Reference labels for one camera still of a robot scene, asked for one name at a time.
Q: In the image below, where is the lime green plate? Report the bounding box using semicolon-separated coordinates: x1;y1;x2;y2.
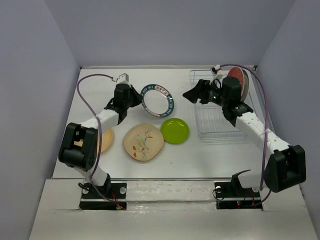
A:
160;118;190;145

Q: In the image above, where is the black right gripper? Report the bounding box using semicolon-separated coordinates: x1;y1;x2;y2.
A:
183;78;229;107

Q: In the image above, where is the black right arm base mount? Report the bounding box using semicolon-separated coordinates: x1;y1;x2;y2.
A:
212;170;263;210

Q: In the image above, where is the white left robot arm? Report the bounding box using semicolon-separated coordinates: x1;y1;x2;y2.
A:
58;81;142;198

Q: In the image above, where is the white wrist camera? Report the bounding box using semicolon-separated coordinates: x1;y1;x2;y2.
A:
116;73;129;85
210;64;227;81

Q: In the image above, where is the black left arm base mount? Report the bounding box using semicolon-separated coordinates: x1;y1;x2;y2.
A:
78;181;127;211

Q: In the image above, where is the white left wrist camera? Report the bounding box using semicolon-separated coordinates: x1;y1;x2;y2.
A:
116;73;129;85

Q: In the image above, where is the white wire dish rack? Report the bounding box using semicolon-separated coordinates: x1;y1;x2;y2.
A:
194;69;264;143

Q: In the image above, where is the plain yellow plate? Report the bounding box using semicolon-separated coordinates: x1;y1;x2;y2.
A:
96;128;114;153

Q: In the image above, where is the large green rimmed lettered plate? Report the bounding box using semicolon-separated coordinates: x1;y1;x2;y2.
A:
140;84;175;118

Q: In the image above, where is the small green red rimmed plate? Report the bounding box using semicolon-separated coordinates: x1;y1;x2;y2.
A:
241;69;250;102

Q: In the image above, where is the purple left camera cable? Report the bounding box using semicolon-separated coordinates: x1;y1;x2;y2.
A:
76;72;121;208

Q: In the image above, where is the beige plate with bird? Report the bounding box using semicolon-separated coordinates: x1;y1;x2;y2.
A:
123;123;165;162

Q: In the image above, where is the red plate with teal flower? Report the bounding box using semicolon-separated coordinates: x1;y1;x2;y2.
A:
227;66;244;96

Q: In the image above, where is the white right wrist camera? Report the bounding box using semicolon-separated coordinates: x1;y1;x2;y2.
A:
210;64;227;81

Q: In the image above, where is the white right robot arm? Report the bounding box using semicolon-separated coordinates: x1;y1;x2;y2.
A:
182;76;307;196

